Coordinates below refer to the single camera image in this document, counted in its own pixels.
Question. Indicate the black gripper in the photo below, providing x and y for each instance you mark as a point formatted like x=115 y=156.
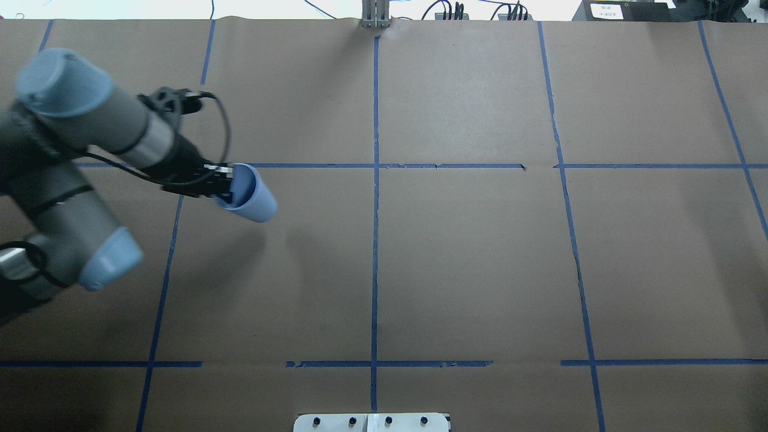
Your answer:
x=185 y=161

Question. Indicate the blue plastic cup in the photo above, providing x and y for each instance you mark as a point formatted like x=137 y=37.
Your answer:
x=249 y=196

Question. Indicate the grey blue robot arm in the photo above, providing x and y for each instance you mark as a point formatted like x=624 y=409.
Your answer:
x=65 y=109

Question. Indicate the black box with label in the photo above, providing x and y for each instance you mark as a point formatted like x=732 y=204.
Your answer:
x=623 y=11

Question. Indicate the aluminium frame post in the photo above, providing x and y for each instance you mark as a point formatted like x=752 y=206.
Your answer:
x=375 y=14

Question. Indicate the white camera stand post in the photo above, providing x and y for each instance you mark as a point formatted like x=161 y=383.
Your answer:
x=413 y=421

